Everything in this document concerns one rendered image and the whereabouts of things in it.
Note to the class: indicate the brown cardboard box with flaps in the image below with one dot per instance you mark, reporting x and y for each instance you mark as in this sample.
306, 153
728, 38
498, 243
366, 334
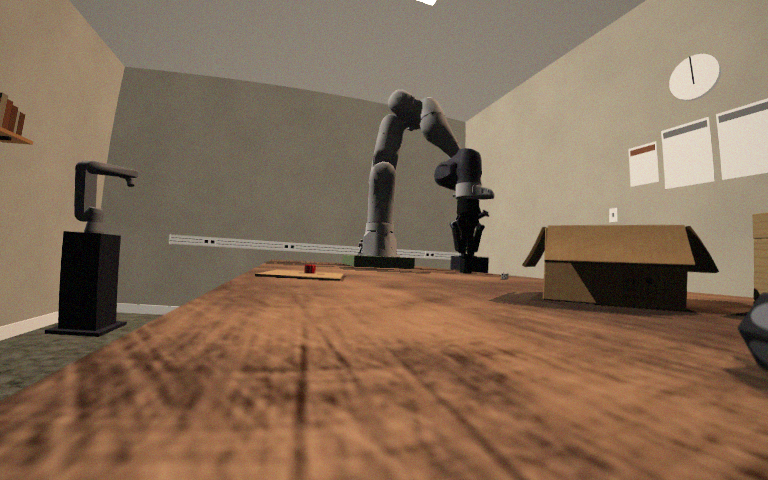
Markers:
615, 283

